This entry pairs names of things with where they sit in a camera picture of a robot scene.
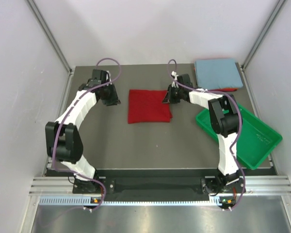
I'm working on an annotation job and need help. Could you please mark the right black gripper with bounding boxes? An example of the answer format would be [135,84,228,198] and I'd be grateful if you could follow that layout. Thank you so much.
[162,84,183,104]

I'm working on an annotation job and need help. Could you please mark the red t shirt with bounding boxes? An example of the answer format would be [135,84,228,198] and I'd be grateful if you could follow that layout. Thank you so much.
[128,89,173,124]
[214,88,238,92]

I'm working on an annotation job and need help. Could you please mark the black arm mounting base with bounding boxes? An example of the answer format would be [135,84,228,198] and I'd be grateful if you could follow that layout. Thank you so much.
[72,168,245,201]

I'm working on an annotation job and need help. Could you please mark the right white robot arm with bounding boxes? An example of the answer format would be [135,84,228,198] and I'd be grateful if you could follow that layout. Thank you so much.
[162,71,242,192]

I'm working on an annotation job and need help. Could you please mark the folded blue t shirt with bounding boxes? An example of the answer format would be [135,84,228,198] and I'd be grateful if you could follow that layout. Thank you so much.
[194,58,243,90]

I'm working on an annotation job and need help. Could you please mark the folded red t shirt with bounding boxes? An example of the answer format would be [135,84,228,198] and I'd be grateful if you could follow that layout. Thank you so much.
[214,88,238,92]

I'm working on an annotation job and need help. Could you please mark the green plastic tray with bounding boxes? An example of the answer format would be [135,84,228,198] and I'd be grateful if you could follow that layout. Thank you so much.
[195,104,282,173]

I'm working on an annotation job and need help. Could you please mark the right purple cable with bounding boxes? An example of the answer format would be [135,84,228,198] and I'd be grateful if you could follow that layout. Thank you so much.
[167,59,246,211]

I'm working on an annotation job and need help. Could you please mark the purple cable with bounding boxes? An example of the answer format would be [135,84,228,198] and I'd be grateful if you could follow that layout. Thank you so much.
[50,57,123,211]
[167,59,246,211]

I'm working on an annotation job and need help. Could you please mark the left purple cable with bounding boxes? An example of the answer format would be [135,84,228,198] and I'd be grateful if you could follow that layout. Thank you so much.
[50,57,123,211]

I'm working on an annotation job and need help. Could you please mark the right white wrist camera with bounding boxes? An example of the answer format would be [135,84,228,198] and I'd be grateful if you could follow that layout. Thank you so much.
[171,71,179,88]

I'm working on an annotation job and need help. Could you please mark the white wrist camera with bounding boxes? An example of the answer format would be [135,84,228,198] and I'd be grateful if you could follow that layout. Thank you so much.
[171,71,179,88]
[106,71,112,84]

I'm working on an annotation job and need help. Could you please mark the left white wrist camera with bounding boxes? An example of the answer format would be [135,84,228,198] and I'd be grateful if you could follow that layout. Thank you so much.
[106,71,112,84]

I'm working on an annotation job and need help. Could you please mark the right aluminium frame post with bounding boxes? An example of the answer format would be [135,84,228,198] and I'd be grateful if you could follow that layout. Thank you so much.
[241,0,288,70]

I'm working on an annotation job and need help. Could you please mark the aluminium frame post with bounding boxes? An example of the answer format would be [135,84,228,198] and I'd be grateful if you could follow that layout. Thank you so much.
[241,0,288,70]
[25,0,72,74]

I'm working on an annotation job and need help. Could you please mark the slotted grey cable duct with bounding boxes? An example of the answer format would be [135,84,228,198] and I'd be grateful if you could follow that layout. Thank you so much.
[39,196,232,207]

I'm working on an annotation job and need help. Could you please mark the left aluminium frame post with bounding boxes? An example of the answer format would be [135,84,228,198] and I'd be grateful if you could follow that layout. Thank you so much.
[25,0,72,74]

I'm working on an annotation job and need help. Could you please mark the aluminium frame rail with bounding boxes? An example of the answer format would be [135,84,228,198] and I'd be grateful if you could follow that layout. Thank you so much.
[29,176,291,196]

